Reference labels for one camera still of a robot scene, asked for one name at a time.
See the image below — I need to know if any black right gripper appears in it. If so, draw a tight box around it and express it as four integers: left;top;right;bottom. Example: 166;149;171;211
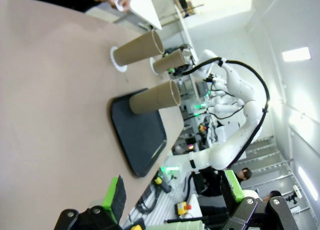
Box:
161;52;195;77

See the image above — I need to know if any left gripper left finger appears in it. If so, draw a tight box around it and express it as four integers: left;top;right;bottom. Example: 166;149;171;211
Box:
53;174;128;230

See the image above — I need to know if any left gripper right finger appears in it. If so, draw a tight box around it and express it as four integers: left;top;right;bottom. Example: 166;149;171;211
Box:
221;169;300;230

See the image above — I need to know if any tall beige plastic cup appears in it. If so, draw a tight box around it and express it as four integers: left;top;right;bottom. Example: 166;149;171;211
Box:
129;79;181;115
113;29;165;68
152;48;191;75

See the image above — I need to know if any white scalloped paper coaster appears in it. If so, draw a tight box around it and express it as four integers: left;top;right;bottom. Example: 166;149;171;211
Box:
113;0;125;13
149;56;160;76
109;46;128;73

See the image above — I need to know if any seated person in black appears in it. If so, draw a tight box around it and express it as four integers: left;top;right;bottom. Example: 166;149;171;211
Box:
194;167;253;211

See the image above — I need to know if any yellow emergency stop box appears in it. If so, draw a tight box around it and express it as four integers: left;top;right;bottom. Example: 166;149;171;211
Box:
176;201;193;217

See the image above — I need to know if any large white table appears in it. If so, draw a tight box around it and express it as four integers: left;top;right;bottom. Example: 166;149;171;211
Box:
128;0;164;31

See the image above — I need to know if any black rectangular serving tray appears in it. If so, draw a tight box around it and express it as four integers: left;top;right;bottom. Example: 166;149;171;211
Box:
109;88;168;178

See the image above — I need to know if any rectangular ceiling light panel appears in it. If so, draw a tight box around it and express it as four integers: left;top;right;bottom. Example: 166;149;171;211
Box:
281;46;312;63

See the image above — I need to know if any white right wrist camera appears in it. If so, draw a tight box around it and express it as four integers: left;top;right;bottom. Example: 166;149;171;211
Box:
179;45;195;64

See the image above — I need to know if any black braided cable sleeve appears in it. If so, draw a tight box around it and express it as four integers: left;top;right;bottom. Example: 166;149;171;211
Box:
186;57;271;170

